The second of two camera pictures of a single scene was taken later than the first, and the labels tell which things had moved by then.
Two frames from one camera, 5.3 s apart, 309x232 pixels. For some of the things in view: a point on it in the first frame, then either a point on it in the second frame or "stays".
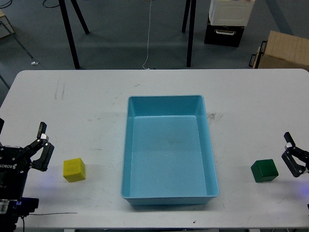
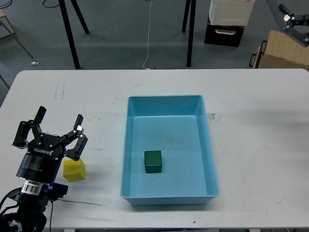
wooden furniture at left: x=6 y=28 stays
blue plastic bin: x=167 y=157 stays
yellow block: x=74 y=169 stays
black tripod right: x=192 y=16 stays
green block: x=264 y=170 -> x=153 y=161
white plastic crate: x=231 y=12 stays
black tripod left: x=76 y=61 stays
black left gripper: x=15 y=163 -> x=42 y=162
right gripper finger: x=295 y=158 -> x=301 y=37
